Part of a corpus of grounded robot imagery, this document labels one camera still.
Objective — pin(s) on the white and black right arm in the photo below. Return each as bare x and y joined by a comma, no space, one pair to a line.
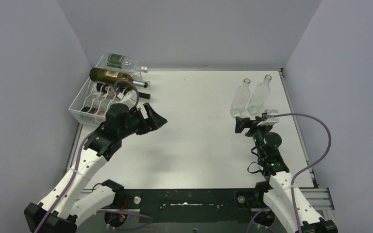
279,192

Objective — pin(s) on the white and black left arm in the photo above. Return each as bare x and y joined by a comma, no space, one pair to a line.
61,210

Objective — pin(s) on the clear bottle with dark label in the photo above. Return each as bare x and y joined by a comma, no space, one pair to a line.
124,63

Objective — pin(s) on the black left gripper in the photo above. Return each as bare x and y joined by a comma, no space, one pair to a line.
144,118

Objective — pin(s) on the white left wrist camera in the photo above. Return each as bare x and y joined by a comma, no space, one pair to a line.
129,99

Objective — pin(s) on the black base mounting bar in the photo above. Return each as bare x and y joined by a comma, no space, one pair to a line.
177,210

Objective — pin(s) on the dark green wine bottle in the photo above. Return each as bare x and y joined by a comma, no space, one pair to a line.
107,89

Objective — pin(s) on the white wire wine rack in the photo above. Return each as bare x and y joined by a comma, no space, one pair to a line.
90,106

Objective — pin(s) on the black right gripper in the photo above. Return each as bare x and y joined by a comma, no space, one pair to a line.
249,125

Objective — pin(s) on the clear square glass bottle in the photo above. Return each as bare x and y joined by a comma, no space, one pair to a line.
259,96

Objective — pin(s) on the brown bottle with tan label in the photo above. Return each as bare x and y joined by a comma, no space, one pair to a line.
110,77

